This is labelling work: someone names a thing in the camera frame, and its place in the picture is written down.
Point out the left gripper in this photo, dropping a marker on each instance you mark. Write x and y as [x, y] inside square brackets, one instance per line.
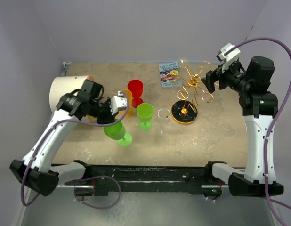
[109, 118]

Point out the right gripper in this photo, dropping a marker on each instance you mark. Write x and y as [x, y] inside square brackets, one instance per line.
[212, 76]

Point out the green goblet front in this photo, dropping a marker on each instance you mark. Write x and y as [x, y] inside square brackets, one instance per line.
[118, 132]

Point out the green goblet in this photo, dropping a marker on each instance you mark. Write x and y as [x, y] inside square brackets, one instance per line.
[118, 132]
[145, 112]

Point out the orange plastic goblet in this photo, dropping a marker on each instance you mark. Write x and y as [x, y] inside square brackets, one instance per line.
[129, 94]

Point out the clear wine glass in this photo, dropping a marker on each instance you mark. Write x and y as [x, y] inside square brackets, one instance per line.
[182, 74]
[163, 119]

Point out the gold wine glass rack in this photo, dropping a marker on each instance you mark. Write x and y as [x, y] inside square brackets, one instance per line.
[185, 111]

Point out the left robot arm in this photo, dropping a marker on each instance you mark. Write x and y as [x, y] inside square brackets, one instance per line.
[35, 170]

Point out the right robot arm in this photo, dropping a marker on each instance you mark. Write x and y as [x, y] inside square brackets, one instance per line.
[259, 108]

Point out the clear wine glass standing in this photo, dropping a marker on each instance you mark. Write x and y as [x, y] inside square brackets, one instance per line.
[163, 119]

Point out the red plastic goblet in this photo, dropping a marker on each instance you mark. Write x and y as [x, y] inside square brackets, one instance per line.
[136, 88]

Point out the treehouse paperback book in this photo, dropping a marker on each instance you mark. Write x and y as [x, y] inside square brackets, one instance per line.
[168, 72]

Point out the white cylinder with orange lid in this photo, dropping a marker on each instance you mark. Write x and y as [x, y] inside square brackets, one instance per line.
[65, 87]

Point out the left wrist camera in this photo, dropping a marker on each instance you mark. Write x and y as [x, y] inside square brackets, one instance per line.
[118, 103]

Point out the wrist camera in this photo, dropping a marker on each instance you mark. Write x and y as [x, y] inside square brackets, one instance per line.
[228, 59]
[118, 103]

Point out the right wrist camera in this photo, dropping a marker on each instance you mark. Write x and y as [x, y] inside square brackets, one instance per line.
[228, 59]

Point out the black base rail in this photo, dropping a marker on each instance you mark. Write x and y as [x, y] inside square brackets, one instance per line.
[161, 179]

